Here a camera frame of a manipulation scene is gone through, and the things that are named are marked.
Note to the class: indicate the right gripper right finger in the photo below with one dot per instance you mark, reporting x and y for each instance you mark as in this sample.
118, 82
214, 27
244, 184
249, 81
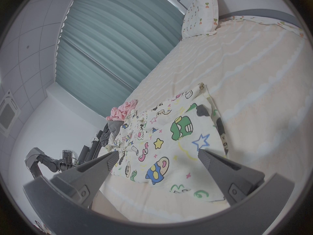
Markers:
227, 177

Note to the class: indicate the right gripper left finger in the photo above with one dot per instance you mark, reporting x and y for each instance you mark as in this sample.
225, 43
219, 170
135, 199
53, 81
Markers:
85, 180

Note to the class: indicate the white printed pyjama top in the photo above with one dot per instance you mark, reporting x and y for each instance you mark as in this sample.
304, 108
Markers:
171, 143

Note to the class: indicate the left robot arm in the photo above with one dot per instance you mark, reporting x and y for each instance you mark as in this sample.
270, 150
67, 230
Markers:
36, 159

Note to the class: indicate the bed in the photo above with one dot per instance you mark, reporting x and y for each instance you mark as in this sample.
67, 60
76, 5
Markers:
244, 82

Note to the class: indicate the black garment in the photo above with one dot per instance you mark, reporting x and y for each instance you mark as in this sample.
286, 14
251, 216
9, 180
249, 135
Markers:
105, 137

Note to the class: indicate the grey garment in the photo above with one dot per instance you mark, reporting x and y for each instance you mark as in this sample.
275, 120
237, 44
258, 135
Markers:
114, 126

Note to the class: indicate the pink garment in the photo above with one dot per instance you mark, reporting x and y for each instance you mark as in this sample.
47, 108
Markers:
122, 110

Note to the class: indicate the white ceiling air vent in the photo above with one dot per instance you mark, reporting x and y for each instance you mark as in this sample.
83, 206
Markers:
8, 114

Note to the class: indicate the blue-green curtain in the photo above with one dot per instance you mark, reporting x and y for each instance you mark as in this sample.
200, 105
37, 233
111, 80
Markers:
117, 38

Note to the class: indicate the white printed pillow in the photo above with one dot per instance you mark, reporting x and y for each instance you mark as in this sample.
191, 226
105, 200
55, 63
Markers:
200, 13

